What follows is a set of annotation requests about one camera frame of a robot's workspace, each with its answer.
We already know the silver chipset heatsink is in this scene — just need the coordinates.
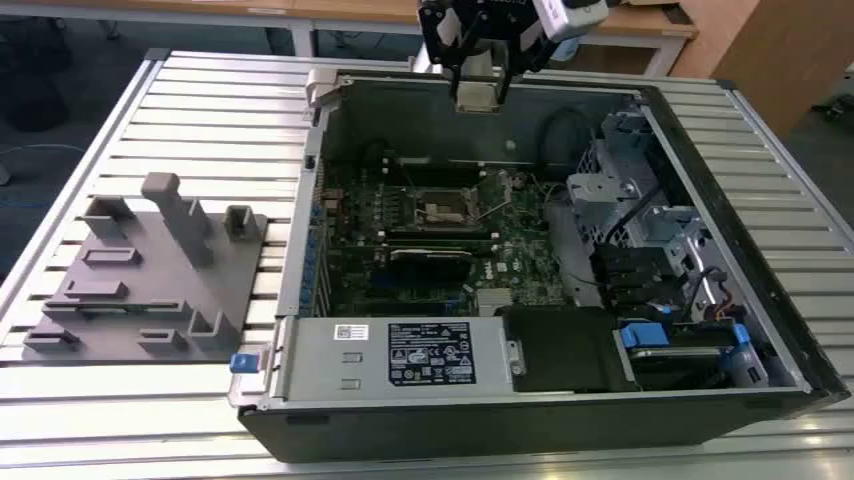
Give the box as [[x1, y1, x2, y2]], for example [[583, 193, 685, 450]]
[[475, 286, 520, 308]]

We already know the grey parts rack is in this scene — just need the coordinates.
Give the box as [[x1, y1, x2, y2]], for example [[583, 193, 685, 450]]
[[21, 172, 269, 362]]

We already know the pale blue teach pendant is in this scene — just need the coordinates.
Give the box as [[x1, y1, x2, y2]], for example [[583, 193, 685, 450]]
[[551, 35, 583, 62]]

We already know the silver CPU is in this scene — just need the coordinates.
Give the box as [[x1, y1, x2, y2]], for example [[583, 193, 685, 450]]
[[453, 77, 507, 115]]

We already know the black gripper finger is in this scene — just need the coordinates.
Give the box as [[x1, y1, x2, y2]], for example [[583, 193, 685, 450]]
[[496, 20, 556, 104], [417, 0, 476, 104]]

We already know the silver power supply unit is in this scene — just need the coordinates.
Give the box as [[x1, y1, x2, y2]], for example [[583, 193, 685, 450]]
[[262, 315, 516, 401]]

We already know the silver metal bracket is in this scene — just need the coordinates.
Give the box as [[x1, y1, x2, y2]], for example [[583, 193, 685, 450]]
[[632, 203, 723, 321]]

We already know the wooden cabinet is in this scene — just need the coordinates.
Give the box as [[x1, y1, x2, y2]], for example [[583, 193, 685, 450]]
[[665, 0, 854, 134]]

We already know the silver metal disk bay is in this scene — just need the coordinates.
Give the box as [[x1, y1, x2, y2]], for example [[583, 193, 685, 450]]
[[564, 172, 663, 247], [576, 110, 659, 176]]

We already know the black RAM slot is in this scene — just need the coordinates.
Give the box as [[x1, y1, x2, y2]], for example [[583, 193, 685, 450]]
[[384, 237, 499, 250], [384, 227, 499, 240]]

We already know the coloured wire bundle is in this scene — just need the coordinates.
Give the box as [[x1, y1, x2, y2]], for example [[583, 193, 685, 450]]
[[705, 293, 739, 322]]

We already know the office chair base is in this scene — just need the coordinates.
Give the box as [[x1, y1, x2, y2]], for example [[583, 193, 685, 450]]
[[810, 69, 854, 121]]

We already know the wooden desk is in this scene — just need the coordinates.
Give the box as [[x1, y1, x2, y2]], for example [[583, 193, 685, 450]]
[[292, 0, 700, 77], [0, 0, 315, 57]]

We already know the green RAM stick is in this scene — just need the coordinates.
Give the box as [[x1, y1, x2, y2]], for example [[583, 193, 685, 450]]
[[77, 304, 153, 318]]

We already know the CPU socket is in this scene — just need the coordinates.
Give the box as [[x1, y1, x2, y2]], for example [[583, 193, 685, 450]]
[[412, 188, 488, 231]]

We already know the grey case latch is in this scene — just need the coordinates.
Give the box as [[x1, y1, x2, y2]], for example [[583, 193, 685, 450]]
[[303, 68, 343, 109]]

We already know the black graphics card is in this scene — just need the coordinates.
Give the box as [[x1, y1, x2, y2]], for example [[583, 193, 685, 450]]
[[387, 246, 477, 297]]

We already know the metal locking lever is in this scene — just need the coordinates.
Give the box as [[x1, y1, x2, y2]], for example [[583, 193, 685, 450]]
[[477, 200, 516, 222]]

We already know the hard disk in blue carrier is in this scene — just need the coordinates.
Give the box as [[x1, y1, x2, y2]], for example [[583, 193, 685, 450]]
[[613, 322, 728, 392]]

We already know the blue disk carrier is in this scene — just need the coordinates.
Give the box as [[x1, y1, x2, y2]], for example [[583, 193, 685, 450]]
[[721, 323, 766, 388]]

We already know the black PC case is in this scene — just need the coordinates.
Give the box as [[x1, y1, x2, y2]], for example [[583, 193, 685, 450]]
[[225, 67, 852, 464]]

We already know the black office chair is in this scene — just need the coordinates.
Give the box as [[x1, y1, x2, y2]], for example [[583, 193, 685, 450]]
[[0, 14, 76, 134]]

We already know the black fan housing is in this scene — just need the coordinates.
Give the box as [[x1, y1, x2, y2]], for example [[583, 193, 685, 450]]
[[589, 243, 685, 312]]

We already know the green motherboard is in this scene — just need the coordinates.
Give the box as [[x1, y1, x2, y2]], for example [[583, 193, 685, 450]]
[[313, 162, 583, 319]]

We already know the black plastic shroud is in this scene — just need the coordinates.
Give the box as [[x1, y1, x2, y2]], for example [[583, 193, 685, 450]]
[[497, 305, 643, 394]]

